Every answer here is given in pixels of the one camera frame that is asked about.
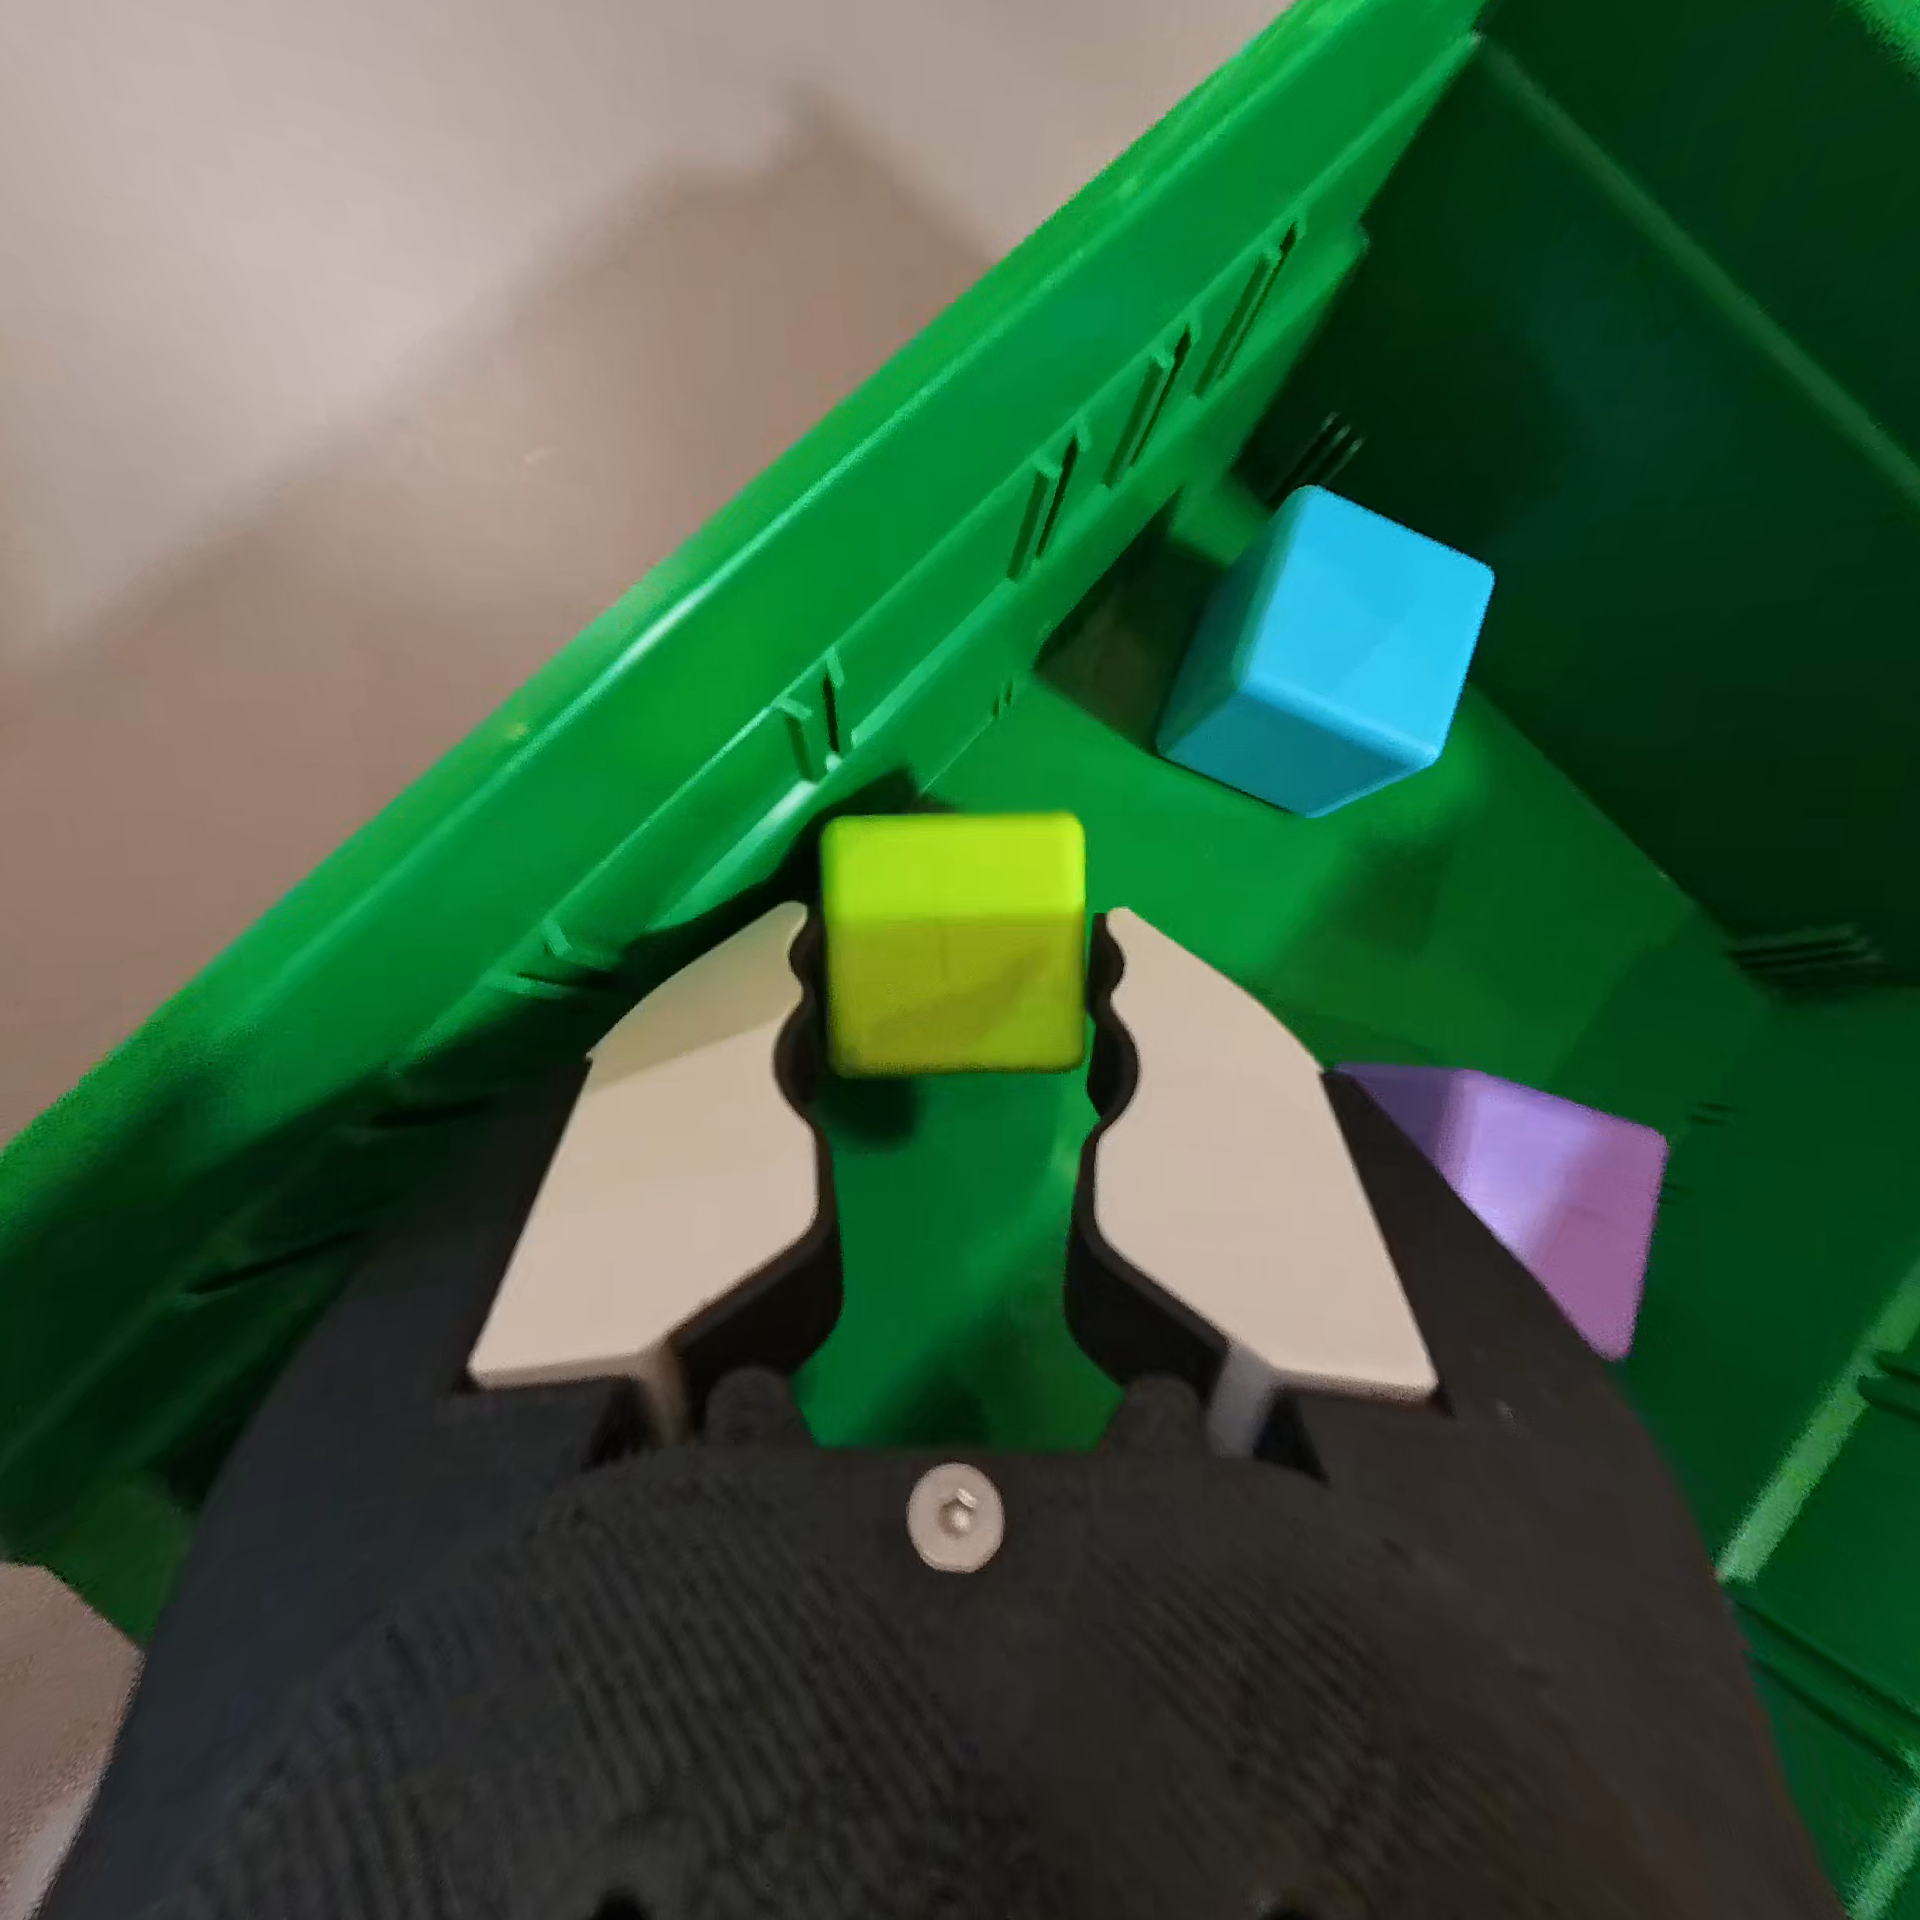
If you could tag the purple cube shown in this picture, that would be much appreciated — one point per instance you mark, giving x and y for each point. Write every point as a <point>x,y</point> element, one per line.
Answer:
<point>1545,1188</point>

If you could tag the green plastic bin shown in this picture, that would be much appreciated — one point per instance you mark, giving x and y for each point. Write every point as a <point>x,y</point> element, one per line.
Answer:
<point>1651,378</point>

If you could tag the light blue cube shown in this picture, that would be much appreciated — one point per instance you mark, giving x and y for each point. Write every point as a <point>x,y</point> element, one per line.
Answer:
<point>1321,662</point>

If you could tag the lime green cube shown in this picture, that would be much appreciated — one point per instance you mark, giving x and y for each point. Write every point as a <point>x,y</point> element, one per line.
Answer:
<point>950,945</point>

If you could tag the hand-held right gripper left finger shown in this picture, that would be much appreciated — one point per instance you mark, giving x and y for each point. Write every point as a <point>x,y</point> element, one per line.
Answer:
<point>662,1188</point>

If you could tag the grey desk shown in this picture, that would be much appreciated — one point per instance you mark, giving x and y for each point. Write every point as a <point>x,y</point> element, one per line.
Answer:
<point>377,378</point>

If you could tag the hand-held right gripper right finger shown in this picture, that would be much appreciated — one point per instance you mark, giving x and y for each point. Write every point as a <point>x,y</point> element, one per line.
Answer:
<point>1246,1188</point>

